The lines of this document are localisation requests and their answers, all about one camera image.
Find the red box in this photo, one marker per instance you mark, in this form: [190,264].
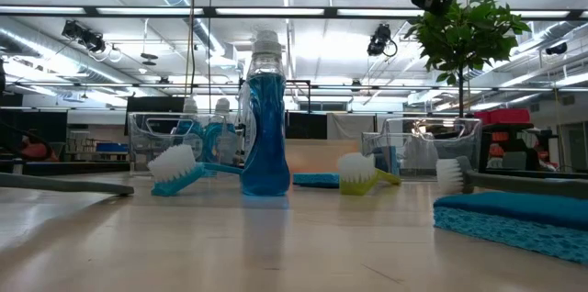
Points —
[505,116]

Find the blue dish brush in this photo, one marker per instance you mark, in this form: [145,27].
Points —
[179,184]

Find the blue dish soap bottle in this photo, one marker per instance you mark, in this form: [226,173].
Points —
[266,145]
[216,140]
[190,133]

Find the black hanging camera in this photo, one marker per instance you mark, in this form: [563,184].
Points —
[379,41]
[85,37]

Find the black metal stand frame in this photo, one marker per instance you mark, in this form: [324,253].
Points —
[298,81]

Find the black ceiling-mounted camera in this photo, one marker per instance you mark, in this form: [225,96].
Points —
[557,48]

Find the yellow-green dish brush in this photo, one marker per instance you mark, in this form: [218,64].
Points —
[358,187]

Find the blue crate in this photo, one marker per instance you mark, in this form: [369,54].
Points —
[112,147]

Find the black horizontal frame bar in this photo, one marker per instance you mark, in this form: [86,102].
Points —
[209,12]

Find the green potted tree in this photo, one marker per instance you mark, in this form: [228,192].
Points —
[468,35]

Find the orange translucent plastic bin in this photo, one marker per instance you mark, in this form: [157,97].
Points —
[317,156]

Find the clear plastic bin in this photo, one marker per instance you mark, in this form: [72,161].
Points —
[441,159]
[147,154]

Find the black monitor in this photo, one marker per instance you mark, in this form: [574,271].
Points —
[156,104]

